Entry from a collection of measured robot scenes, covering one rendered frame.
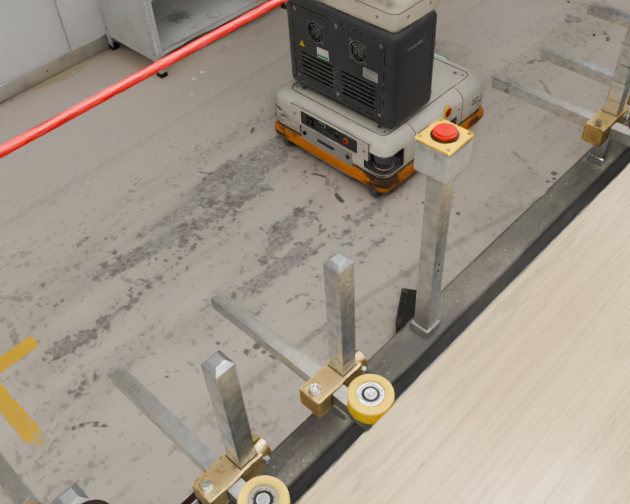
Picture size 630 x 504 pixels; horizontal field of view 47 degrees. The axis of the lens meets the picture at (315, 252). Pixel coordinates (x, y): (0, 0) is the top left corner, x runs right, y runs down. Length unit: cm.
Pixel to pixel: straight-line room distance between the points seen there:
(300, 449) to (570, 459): 50
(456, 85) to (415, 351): 167
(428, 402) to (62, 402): 149
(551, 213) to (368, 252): 98
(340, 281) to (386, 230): 164
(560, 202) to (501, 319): 61
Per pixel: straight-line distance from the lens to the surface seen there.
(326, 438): 143
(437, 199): 127
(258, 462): 125
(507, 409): 125
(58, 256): 290
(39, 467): 237
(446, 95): 295
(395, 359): 152
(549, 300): 140
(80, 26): 391
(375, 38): 256
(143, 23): 360
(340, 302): 115
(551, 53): 222
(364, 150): 273
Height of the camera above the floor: 195
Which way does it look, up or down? 47 degrees down
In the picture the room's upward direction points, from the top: 4 degrees counter-clockwise
